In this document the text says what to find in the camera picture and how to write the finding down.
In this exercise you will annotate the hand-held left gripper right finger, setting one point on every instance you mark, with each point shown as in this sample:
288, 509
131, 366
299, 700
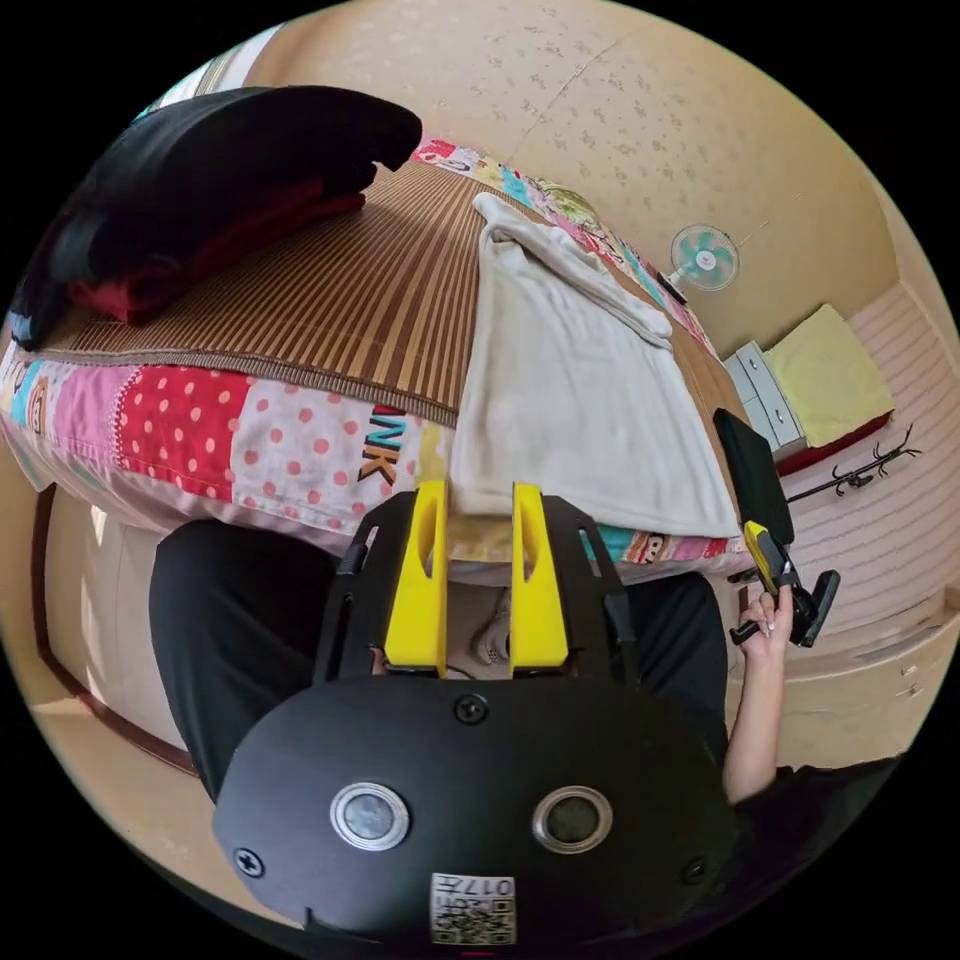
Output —
541, 622

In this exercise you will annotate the pile of clothes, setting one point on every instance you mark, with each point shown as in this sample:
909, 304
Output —
187, 202

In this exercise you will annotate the black coat rack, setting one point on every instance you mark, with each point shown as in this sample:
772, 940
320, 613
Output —
862, 476

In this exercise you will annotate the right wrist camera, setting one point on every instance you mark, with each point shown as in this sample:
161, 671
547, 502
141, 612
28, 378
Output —
826, 600

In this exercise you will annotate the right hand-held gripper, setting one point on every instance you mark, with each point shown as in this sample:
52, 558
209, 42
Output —
801, 611

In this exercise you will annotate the person's right hand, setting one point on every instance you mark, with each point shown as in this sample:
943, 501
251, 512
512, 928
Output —
769, 626

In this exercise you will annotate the person's right forearm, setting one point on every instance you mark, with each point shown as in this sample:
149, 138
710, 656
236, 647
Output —
754, 720

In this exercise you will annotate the beige long sleeve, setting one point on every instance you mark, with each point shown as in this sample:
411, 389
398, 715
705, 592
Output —
585, 405

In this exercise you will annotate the bed with mat and quilt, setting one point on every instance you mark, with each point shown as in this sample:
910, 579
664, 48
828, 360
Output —
315, 300

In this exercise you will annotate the teal and white fan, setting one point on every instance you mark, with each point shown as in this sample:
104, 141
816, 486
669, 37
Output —
705, 259

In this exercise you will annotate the white cupboard with yellow cloth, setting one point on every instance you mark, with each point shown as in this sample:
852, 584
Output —
817, 375

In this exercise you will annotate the black flat panel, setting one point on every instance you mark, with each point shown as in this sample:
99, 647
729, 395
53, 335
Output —
754, 472

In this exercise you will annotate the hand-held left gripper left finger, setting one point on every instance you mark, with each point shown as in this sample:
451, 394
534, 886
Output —
412, 615

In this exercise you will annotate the person's body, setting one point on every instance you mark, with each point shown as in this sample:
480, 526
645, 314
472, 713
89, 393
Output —
247, 600

